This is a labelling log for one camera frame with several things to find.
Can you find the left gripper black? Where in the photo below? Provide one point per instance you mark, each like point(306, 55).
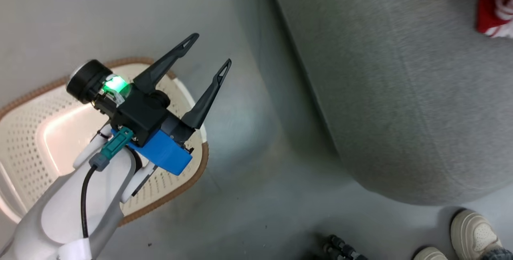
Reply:
point(138, 111)

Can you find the red jersey garment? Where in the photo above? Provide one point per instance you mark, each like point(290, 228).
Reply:
point(493, 7)

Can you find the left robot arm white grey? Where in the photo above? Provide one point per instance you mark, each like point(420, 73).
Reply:
point(60, 208)

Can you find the grey fabric sofa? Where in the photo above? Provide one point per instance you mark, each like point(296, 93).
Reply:
point(400, 91)

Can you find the white perforated laundry basket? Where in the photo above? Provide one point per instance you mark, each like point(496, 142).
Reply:
point(24, 140)

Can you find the black ribbed stand foot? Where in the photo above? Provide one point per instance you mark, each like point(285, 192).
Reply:
point(342, 248)

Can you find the beige sneaker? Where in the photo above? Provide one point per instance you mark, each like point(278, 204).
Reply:
point(475, 232)
point(429, 254)

